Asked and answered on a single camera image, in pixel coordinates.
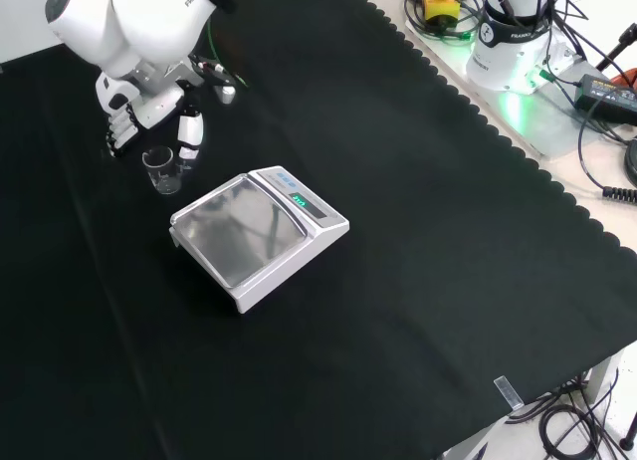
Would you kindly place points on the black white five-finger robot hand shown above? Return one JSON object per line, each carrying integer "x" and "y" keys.
{"x": 154, "y": 106}

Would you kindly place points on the small clear glass beaker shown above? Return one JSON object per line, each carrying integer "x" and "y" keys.
{"x": 163, "y": 176}

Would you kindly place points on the white electronic balance steel pan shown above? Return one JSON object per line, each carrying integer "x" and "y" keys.
{"x": 239, "y": 241}

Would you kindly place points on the black cloth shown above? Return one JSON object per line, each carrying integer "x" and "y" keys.
{"x": 398, "y": 281}

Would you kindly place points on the yellow stop button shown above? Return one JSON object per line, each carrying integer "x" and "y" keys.
{"x": 440, "y": 4}

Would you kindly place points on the black power adapter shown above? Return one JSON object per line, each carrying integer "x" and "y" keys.
{"x": 604, "y": 94}

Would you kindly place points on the clear tape strip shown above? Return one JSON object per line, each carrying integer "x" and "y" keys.
{"x": 508, "y": 392}

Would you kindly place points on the black tripod leg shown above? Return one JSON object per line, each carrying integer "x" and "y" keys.
{"x": 617, "y": 49}

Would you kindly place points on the orange round object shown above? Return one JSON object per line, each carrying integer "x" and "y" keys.
{"x": 628, "y": 77}

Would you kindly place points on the black round pedal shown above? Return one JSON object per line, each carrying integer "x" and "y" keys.
{"x": 632, "y": 161}

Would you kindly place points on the grey table leg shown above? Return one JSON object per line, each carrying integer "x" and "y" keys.
{"x": 603, "y": 378}

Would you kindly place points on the black tripod foot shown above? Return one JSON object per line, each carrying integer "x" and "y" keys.
{"x": 631, "y": 432}

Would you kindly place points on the black wrist camera silver lens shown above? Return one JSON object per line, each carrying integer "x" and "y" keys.
{"x": 224, "y": 89}

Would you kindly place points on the grey metal base plate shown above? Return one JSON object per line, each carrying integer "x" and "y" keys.
{"x": 552, "y": 126}

